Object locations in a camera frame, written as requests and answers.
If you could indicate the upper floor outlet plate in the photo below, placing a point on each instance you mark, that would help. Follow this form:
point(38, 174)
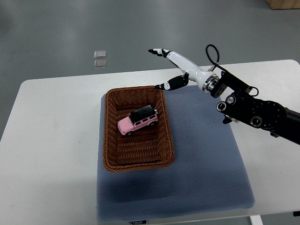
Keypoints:
point(98, 54)

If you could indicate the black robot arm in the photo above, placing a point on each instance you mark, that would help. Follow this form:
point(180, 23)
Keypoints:
point(266, 115)

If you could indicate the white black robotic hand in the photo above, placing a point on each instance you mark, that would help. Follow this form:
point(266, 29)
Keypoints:
point(205, 80)

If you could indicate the brown wicker basket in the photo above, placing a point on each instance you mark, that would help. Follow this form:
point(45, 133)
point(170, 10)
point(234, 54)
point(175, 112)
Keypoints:
point(150, 147)

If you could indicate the pink toy car black roof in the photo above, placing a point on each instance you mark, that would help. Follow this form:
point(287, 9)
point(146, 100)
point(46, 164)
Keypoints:
point(145, 116)

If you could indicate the blue quilted mat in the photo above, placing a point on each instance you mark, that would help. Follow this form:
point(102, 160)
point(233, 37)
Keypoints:
point(207, 175)

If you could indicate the wooden box corner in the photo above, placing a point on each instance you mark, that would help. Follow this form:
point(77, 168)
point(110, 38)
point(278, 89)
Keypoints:
point(283, 4)

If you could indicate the white table leg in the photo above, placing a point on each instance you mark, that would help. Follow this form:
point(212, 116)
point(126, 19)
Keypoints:
point(256, 220)

